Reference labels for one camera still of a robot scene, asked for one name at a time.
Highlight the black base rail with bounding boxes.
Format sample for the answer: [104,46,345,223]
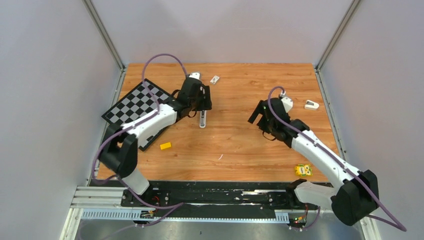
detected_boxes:
[120,179,332,224]

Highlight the left aluminium frame post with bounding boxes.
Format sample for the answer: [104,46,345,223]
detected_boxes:
[82,0,126,72]

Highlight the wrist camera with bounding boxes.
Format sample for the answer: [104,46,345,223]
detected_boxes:
[188,72,201,81]
[279,96,294,113]

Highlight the aluminium frame post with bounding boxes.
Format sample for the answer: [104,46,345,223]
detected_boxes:
[315,0,362,72]
[82,0,126,72]

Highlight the yellow block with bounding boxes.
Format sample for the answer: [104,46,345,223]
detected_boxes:
[159,142,172,150]

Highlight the right aluminium frame post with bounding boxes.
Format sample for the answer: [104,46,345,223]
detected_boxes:
[315,0,362,72]

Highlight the grey white stapler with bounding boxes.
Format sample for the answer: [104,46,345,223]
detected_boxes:
[199,110,207,129]

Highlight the white staple box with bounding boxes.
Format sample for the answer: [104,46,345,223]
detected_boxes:
[210,75,220,85]

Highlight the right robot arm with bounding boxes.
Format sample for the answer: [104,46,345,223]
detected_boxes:
[248,97,379,226]

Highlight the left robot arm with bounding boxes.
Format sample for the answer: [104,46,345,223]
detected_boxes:
[96,72,212,207]

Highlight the black white checkerboard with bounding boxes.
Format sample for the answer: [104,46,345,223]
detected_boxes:
[101,78,175,152]

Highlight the yellow green toy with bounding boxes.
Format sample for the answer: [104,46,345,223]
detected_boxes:
[294,164,313,177]

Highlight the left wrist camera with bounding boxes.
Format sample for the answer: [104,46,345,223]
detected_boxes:
[188,72,201,81]

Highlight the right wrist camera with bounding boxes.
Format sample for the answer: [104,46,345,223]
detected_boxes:
[279,96,294,113]

